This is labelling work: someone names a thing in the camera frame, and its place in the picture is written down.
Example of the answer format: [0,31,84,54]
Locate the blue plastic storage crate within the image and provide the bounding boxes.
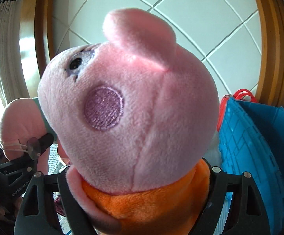
[219,101,284,234]

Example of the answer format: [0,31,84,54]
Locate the pig plush with glasses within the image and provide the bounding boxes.
[0,97,72,165]

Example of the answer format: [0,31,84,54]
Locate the light blue tablecloth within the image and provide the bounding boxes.
[48,144,72,234]

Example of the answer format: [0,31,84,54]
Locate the pig plush orange dress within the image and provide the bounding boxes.
[38,9,219,234]

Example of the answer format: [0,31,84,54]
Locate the maroon cap with lettering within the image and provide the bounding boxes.
[54,196,66,217]

